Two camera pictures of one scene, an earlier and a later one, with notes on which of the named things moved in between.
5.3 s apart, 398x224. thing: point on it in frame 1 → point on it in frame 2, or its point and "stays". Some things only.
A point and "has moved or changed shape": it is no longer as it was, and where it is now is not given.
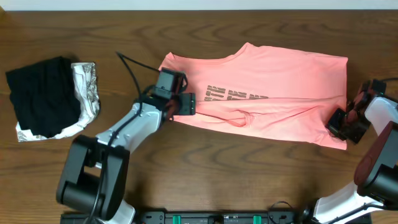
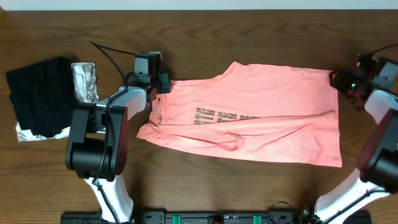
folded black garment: (45, 96) stays
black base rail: (200, 216) stays
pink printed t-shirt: (286, 93) has moved or changed shape
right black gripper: (332, 126) → (339, 81)
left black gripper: (189, 104) → (164, 78)
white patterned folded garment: (86, 84) stays
